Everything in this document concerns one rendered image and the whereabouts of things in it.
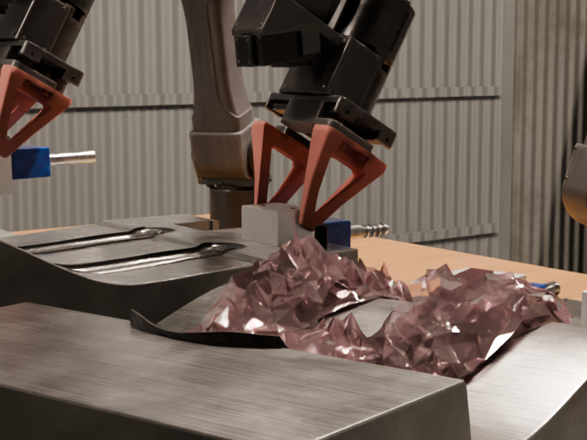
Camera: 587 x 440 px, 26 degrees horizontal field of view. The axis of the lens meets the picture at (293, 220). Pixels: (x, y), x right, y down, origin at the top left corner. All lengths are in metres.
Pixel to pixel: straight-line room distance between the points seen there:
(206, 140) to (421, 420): 1.06
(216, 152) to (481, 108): 2.70
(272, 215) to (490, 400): 0.41
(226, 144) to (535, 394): 0.95
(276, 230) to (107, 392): 0.50
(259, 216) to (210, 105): 0.52
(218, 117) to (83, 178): 1.83
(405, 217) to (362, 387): 3.48
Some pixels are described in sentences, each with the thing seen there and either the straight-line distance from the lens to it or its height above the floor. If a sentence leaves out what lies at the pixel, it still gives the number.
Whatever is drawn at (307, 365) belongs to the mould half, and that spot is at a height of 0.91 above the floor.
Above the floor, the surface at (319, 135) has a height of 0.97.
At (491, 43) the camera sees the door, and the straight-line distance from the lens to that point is 4.19.
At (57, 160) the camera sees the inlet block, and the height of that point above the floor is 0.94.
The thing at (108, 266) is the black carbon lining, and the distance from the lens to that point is 0.95.
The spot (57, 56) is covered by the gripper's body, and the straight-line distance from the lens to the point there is 1.20.
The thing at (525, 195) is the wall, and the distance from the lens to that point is 4.42.
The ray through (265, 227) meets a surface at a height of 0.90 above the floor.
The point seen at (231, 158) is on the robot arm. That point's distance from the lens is 1.51.
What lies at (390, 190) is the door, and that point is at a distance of 3.92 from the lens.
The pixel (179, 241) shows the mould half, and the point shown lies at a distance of 1.02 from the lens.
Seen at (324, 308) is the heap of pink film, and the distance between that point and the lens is 0.71.
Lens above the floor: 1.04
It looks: 8 degrees down
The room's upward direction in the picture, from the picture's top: straight up
